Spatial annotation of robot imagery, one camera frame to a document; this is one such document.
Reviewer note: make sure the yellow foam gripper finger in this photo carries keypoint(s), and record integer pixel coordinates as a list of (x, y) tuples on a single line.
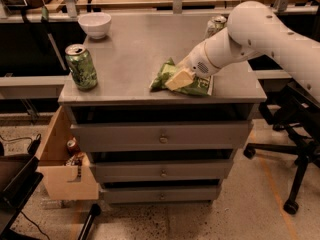
[(182, 78), (184, 63)]

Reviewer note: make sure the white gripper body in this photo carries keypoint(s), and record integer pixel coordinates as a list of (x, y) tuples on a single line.
[(197, 62)]

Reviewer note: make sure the green jalapeno chip bag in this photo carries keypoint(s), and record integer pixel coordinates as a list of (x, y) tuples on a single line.
[(199, 86)]

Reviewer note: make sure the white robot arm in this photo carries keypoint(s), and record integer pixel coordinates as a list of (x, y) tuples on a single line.
[(252, 30)]

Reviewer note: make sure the white bowl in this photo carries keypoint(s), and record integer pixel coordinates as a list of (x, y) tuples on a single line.
[(95, 24)]

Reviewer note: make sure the white and green soda can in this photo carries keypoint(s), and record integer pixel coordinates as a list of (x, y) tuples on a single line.
[(214, 25)]

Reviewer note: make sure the grey drawer cabinet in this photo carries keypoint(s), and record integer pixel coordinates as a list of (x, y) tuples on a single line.
[(147, 146)]

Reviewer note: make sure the black office chair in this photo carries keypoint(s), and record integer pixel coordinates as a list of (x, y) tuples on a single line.
[(294, 110)]

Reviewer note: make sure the red can in box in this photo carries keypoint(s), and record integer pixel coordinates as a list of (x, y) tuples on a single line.
[(72, 146)]

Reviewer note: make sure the wooden box with items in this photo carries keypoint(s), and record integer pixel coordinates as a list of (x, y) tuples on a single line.
[(61, 180)]

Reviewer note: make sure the black power adapter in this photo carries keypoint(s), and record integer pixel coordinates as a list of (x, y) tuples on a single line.
[(32, 148)]

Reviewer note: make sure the black stand on left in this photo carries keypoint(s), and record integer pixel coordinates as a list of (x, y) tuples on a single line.
[(18, 180)]

